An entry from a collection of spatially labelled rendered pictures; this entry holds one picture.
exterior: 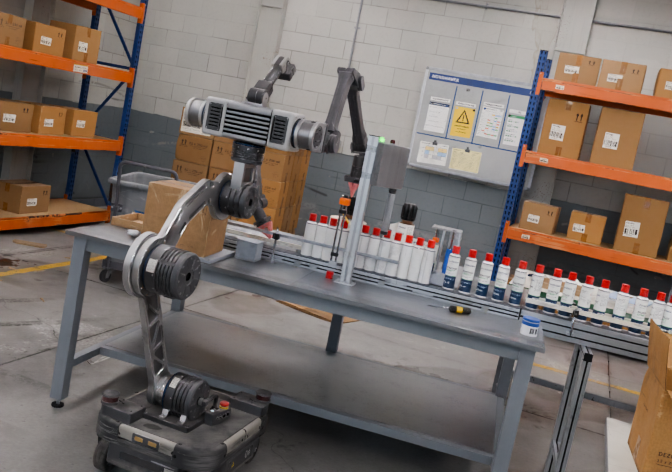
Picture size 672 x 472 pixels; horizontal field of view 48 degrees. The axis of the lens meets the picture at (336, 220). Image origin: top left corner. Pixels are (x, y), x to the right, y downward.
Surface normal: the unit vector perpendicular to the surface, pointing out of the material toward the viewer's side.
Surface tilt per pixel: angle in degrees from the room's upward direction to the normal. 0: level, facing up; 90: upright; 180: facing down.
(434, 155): 90
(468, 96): 90
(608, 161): 90
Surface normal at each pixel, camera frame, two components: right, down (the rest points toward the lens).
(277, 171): -0.24, 0.07
